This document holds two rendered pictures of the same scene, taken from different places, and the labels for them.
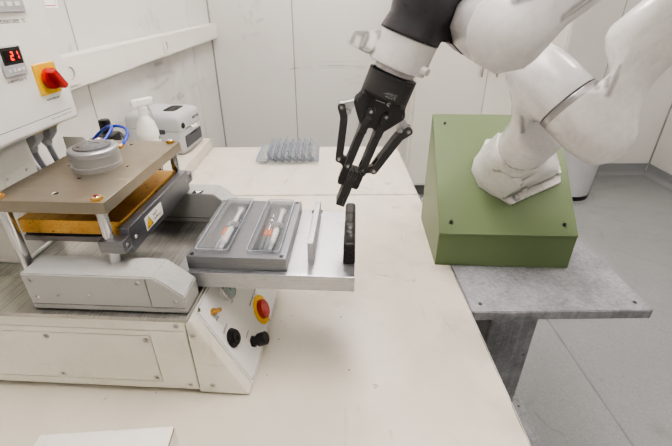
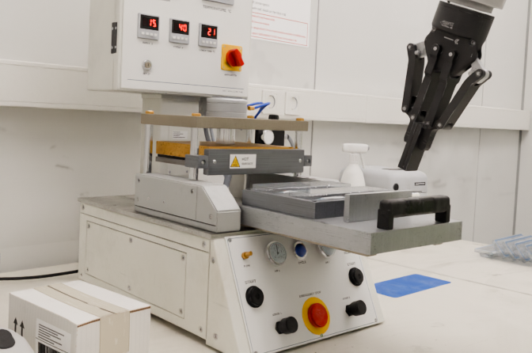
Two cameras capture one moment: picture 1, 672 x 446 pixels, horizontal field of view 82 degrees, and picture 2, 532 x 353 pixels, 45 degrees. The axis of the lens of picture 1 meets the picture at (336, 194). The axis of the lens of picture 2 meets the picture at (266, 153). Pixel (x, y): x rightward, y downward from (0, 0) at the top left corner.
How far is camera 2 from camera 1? 0.61 m
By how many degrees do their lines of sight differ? 49
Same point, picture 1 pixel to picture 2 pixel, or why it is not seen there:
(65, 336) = (140, 243)
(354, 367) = not seen: outside the picture
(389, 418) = not seen: outside the picture
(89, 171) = (214, 113)
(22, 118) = (199, 79)
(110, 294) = (175, 202)
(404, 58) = not seen: outside the picture
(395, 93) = (451, 20)
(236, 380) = (233, 335)
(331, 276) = (349, 228)
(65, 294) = (152, 198)
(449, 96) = not seen: outside the picture
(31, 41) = (229, 27)
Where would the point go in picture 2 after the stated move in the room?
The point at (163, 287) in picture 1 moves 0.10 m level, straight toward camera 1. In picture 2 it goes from (207, 198) to (181, 205)
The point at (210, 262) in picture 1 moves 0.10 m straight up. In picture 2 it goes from (257, 199) to (260, 136)
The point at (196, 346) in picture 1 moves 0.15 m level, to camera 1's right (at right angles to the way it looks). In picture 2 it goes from (213, 275) to (283, 297)
